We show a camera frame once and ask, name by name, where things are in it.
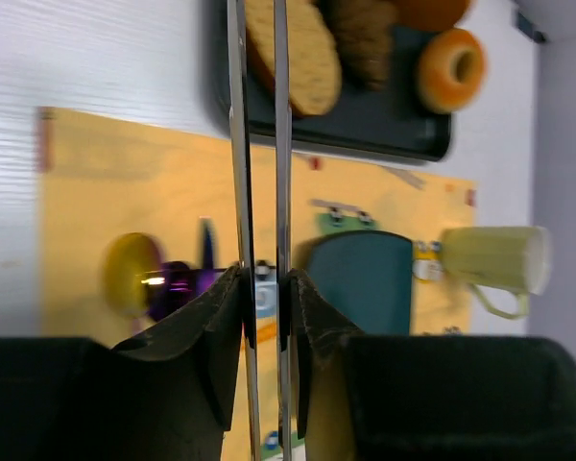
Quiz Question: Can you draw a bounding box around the yellow cartoon placemat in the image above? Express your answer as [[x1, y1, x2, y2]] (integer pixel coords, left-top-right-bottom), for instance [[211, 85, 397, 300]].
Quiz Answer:
[[36, 106, 478, 461]]

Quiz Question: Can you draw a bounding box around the teal square plate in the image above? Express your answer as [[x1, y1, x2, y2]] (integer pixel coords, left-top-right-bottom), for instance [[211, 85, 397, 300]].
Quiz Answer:
[[298, 230, 413, 335]]

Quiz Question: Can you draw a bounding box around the brown croissant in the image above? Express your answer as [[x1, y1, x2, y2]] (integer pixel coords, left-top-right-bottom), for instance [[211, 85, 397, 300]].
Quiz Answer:
[[325, 0, 397, 90]]

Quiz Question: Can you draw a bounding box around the orange bagel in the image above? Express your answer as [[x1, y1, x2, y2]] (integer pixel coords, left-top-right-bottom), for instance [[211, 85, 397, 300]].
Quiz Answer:
[[416, 28, 488, 114]]

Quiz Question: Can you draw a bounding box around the bread slice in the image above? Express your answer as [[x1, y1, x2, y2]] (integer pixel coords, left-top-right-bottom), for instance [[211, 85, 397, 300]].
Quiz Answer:
[[245, 0, 342, 117]]

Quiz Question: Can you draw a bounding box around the purple iridescent knife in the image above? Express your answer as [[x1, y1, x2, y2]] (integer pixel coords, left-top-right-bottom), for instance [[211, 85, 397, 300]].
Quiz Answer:
[[198, 218, 216, 293]]

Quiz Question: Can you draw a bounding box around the purple iridescent spoon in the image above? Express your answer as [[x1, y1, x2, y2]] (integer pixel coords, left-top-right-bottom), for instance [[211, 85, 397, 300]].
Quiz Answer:
[[101, 232, 231, 322]]

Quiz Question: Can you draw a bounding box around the pale yellow mug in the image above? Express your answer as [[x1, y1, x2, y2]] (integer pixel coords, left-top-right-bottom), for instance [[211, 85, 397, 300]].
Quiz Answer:
[[441, 227, 552, 320]]

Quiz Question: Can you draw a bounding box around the orange bread loaf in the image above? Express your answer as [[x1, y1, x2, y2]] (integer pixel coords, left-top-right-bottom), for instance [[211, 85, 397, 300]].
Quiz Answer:
[[394, 0, 471, 32]]

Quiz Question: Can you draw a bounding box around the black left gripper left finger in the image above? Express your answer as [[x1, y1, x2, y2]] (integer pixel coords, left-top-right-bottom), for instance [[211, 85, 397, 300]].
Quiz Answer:
[[113, 266, 241, 460]]

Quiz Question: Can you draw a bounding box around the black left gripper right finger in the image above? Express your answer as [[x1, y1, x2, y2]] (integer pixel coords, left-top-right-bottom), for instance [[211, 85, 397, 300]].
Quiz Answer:
[[287, 269, 361, 460]]

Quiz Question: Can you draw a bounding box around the black baking tray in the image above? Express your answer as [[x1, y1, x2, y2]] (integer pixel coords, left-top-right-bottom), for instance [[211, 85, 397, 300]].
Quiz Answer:
[[204, 1, 452, 162]]

